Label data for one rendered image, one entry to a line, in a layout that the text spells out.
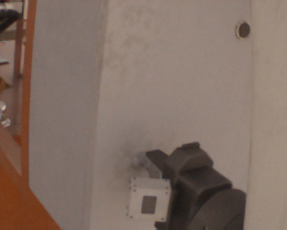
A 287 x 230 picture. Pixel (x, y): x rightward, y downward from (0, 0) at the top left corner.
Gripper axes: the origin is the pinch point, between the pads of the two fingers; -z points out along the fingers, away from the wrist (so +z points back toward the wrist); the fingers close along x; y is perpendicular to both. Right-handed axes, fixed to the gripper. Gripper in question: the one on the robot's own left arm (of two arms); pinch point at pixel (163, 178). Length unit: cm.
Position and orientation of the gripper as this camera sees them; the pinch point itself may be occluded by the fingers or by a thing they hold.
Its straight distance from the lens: 64.9
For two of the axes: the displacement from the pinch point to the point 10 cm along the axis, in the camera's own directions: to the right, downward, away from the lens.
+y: -8.4, 1.2, -5.2
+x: 1.1, -9.2, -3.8
